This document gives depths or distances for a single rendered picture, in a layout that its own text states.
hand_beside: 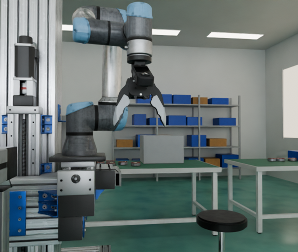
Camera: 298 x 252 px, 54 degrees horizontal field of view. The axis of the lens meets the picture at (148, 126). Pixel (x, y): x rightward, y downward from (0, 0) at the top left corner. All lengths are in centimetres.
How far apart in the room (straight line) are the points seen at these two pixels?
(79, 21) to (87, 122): 48
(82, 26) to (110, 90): 43
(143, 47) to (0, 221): 57
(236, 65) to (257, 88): 84
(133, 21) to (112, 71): 47
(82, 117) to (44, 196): 35
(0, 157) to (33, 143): 96
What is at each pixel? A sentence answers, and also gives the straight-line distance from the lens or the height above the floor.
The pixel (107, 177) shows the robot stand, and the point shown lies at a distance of 139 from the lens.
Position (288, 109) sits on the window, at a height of 164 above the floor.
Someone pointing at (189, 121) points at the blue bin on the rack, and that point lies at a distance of 690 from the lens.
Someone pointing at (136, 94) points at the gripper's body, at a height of 124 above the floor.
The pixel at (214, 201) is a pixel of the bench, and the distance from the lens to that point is 335.
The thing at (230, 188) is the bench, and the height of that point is 36.
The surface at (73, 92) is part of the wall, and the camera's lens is 728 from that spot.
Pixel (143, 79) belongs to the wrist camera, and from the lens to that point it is 74.
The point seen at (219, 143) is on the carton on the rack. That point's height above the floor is 85.
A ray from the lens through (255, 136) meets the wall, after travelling 813.
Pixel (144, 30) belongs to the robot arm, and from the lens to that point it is 86.
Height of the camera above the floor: 114
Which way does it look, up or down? 1 degrees up
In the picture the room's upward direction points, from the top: straight up
